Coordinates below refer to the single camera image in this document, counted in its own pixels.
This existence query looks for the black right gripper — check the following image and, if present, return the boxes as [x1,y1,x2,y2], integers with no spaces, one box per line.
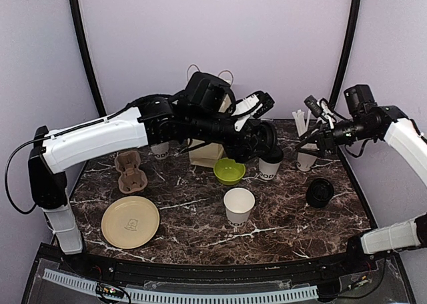
[296,116,376,158]

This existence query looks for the white paper coffee cup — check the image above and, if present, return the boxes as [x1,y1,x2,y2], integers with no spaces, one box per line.
[223,187,256,227]
[258,159,281,181]

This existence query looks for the cream paper bag with handles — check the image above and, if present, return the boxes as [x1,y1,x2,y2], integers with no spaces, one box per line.
[186,64,234,168]

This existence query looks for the brown cardboard cup carrier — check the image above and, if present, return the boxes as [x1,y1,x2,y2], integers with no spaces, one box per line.
[115,150,148,194]

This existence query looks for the black plastic cup lid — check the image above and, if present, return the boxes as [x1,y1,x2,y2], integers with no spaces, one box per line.
[260,146,284,164]

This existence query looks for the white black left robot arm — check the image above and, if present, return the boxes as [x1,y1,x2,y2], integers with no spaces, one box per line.
[27,72,277,275]

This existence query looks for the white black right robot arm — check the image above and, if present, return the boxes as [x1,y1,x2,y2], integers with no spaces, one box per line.
[296,85,426,273]

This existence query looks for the white cup holding straws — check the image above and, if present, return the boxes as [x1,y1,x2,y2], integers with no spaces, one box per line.
[296,153,317,172]

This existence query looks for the bundle of wrapped white straws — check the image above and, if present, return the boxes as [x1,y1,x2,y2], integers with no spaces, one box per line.
[292,109,333,137]

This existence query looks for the lime green bowl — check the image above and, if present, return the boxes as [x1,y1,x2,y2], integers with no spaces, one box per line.
[213,158,246,186]

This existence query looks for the stack of black cup lids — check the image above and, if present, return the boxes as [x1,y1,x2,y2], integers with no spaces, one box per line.
[306,178,334,209]

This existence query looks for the stack of white paper cups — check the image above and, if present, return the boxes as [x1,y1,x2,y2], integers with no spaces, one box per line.
[150,142,169,160]

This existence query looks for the beige round plate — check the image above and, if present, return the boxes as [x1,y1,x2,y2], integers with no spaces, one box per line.
[101,196,160,249]

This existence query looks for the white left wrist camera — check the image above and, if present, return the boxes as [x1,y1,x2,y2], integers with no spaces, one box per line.
[232,91,275,132]

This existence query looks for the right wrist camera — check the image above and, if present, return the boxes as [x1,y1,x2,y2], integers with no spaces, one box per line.
[304,95,335,123]

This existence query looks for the white slotted cable duct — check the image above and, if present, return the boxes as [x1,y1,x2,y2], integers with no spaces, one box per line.
[42,269,319,303]

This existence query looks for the black front table rail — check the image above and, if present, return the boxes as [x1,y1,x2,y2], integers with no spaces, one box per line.
[37,243,386,284]

